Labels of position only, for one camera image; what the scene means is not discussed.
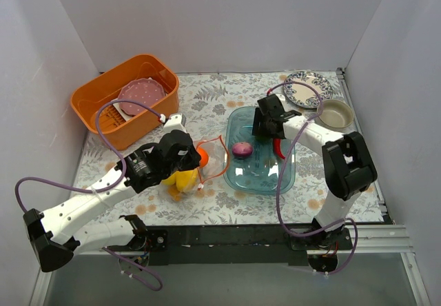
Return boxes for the beige ceramic bowl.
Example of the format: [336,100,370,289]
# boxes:
[318,99,354,128]

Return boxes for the purple onion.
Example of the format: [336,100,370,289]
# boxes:
[232,142,254,159]

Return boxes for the orange fruit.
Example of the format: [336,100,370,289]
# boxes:
[197,147,209,167]

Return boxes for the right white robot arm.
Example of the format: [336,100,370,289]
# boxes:
[252,94,378,249]

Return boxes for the blue floral plate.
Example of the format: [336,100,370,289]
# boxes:
[283,70,334,109]

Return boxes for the orange ginger root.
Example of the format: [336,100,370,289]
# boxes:
[167,185,183,201]

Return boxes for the pink dotted plate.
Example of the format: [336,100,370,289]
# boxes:
[118,78,167,116]

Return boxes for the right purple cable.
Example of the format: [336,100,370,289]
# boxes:
[267,81,359,275]

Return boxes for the yellow lemon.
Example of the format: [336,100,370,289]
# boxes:
[161,174,176,185]

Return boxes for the floral table mat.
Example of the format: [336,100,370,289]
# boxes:
[65,70,382,225]

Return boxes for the clear zip top bag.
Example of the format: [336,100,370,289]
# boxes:
[165,134,231,202]

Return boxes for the orange plastic bin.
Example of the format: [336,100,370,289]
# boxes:
[70,54,179,150]

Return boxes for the white card in bin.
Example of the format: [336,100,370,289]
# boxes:
[111,99,131,121]

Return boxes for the red chili pepper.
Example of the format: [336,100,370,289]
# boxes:
[272,139,285,160]

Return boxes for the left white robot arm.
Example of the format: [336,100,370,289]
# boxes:
[23,130,201,272]

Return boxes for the yellow bell pepper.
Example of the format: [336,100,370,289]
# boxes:
[175,169,198,192]

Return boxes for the teal glass tray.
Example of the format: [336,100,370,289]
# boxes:
[224,106,283,195]

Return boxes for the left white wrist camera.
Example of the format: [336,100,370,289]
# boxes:
[163,113,187,133]

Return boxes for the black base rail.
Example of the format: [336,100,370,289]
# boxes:
[106,221,359,265]

